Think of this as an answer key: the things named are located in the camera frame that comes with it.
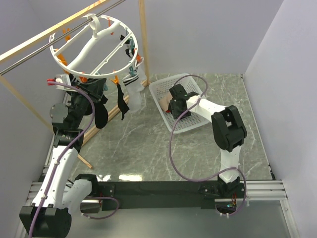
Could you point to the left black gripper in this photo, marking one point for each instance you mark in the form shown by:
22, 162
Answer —
94, 88

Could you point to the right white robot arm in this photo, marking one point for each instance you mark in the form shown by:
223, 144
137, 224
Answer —
228, 130

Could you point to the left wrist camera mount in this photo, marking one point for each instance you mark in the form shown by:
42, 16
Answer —
63, 79

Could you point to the white round clip hanger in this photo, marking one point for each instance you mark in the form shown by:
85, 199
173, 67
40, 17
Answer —
102, 48

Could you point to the wooden rack frame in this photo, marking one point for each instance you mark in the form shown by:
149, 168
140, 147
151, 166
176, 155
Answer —
22, 47

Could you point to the white striped hanging sock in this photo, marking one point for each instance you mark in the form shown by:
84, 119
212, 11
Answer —
134, 87

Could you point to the black beige red sock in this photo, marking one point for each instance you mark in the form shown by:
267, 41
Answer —
165, 104

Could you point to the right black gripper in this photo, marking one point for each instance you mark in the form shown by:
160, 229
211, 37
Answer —
175, 113

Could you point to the black striped sock at left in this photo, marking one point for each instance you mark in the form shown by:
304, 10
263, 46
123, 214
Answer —
101, 113

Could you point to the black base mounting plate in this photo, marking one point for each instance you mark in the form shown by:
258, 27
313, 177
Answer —
170, 194

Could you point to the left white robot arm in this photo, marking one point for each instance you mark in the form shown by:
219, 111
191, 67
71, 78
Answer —
50, 213

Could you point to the white plastic mesh basket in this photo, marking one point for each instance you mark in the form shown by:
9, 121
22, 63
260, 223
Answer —
160, 88

